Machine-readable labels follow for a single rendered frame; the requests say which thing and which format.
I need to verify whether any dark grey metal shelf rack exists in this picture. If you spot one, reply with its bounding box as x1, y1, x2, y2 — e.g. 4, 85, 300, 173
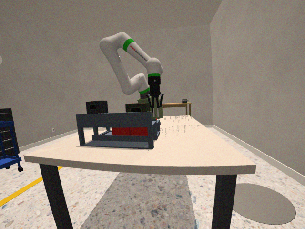
76, 112, 161, 149

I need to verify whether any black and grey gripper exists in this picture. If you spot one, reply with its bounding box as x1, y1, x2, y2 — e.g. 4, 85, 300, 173
146, 85, 164, 117

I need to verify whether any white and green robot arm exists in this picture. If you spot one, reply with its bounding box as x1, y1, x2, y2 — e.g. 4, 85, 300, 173
100, 32, 163, 99

